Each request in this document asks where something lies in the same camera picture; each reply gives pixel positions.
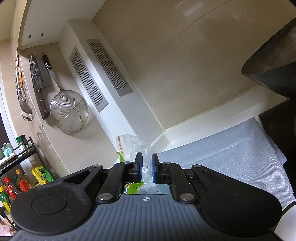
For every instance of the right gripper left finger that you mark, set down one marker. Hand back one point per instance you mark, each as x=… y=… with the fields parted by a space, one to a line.
x=115 y=179

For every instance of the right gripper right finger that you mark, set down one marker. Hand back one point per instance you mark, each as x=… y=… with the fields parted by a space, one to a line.
x=172 y=174

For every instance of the yellow green snack bag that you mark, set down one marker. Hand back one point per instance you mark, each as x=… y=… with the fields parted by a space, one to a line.
x=42 y=175

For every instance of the grey stove cover mat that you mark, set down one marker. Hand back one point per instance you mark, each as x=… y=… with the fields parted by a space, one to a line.
x=243 y=152

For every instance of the oil bottle red label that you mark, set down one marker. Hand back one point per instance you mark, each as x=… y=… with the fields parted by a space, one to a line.
x=23 y=181

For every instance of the green cap spice jar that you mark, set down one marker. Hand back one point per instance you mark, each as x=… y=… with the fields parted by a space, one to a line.
x=22 y=142

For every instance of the black metal spice rack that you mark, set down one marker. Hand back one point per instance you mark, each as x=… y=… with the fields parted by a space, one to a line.
x=17 y=159

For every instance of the hanging metal ladle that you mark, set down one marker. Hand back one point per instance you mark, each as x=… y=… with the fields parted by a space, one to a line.
x=26 y=110

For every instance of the sauce bottle red cap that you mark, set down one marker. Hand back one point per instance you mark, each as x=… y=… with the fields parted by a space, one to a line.
x=12 y=190

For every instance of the green ceramic cups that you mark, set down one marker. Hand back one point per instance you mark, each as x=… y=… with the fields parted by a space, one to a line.
x=7 y=151

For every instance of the yellow green bottle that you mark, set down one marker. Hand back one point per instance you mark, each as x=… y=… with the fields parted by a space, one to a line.
x=5 y=199

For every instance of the pink plastic bag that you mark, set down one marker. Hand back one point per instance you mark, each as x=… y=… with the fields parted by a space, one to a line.
x=6 y=231

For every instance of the black wok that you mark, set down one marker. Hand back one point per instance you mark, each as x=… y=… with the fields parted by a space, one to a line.
x=273 y=64

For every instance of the metal wire strainer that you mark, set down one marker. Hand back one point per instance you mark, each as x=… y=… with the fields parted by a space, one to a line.
x=68 y=109

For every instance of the metal wall vent grille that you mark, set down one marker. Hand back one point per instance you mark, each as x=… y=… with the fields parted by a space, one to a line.
x=113 y=73

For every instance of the wooden handled cleaver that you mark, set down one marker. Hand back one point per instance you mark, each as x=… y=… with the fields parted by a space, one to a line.
x=40 y=81

